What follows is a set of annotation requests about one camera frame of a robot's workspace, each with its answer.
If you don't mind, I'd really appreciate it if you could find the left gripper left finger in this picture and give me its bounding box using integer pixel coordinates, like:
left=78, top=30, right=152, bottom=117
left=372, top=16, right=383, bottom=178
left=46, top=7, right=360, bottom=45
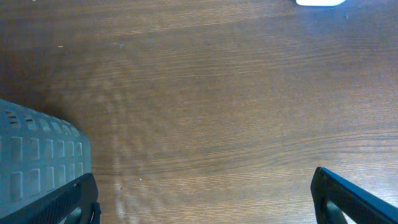
left=1, top=173, right=101, bottom=224

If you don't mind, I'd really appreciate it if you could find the grey plastic basket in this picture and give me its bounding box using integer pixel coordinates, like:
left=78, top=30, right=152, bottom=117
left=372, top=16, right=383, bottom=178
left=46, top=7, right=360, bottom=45
left=1, top=100, right=91, bottom=217

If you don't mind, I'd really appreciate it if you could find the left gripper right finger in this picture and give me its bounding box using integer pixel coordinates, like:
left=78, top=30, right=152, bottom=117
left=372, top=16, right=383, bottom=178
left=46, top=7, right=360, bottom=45
left=310, top=167, right=397, bottom=224

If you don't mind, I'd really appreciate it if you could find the white barcode scanner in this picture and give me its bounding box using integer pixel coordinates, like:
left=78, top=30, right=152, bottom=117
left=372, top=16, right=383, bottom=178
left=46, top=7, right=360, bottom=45
left=295, top=0, right=346, bottom=7

